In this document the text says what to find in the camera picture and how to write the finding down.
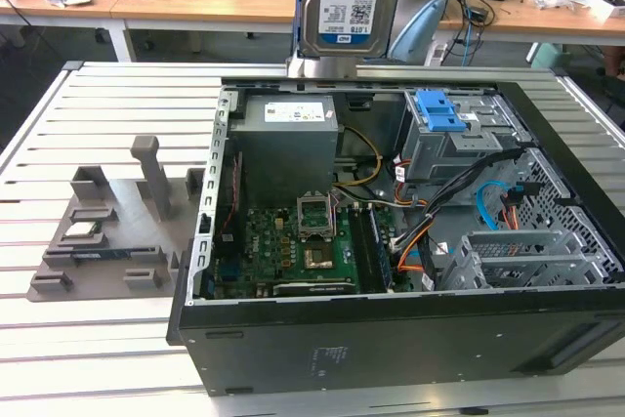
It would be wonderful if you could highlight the grey metal drive cage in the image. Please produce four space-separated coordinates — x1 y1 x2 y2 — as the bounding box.
397 89 533 184

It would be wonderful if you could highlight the grey metal disk bay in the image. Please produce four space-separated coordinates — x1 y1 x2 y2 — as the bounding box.
437 229 614 291

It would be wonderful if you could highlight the grey plastic parts rack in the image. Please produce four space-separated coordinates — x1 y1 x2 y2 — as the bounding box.
26 135 206 304

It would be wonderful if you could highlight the metal socket cover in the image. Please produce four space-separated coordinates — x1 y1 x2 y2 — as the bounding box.
296 189 338 240

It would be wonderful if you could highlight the white power strip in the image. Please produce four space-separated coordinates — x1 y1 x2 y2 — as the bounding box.
424 43 448 66

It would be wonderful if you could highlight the installed RAM stick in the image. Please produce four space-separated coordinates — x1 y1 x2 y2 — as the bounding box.
368 206 395 287

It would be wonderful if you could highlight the silver CPU chip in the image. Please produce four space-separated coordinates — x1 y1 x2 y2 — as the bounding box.
62 222 102 238

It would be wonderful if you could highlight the black RAM slot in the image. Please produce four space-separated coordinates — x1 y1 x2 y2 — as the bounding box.
349 207 376 291

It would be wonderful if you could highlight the blue data wire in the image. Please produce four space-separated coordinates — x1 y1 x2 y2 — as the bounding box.
476 181 542 231

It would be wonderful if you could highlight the orange red power wire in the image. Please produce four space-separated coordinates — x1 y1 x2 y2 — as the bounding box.
500 186 526 231

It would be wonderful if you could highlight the black sleeved cable bundle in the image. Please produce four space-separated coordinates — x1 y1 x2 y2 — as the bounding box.
390 147 526 255

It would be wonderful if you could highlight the green motherboard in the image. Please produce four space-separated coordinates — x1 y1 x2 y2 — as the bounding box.
212 201 396 299

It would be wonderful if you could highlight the blue plastic drive latch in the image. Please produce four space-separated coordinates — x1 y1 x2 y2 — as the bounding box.
414 89 465 133

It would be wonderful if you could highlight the thin metal locking lever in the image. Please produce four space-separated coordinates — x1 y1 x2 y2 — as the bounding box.
327 189 339 238

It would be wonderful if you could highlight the orange wire bundle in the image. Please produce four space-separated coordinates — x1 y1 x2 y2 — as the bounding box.
396 229 434 275

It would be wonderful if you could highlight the yellow wire bundle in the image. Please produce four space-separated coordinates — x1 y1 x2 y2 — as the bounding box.
334 126 385 188

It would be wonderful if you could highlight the hard disk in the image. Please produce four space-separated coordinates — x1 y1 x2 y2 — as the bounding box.
292 0 407 60

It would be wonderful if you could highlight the black graphics card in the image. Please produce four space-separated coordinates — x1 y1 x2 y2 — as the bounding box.
271 279 357 297

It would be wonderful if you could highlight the white cardboard box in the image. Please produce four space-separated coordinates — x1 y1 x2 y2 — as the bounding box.
588 0 625 22

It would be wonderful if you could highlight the grey power supply unit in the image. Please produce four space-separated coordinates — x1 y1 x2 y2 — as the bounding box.
227 94 343 193

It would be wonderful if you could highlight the dark blue RAM stick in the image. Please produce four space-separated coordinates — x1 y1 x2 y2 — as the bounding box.
70 250 133 262

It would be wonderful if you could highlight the black open PC case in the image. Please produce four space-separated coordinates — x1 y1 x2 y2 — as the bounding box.
165 75 625 396

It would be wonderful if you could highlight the pale green cabinet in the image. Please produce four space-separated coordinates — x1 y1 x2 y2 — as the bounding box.
526 41 575 71

